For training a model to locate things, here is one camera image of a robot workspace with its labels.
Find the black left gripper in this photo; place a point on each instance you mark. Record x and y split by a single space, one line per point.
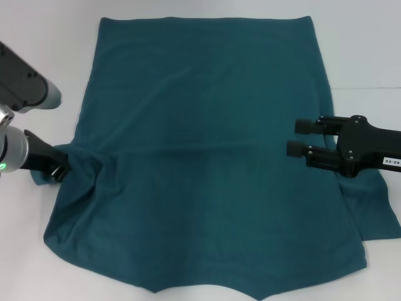
40 153

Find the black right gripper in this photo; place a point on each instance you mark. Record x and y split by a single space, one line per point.
369 147

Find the blue shirt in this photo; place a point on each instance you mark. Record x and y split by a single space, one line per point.
203 109

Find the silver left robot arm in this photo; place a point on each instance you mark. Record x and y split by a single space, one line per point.
18 78

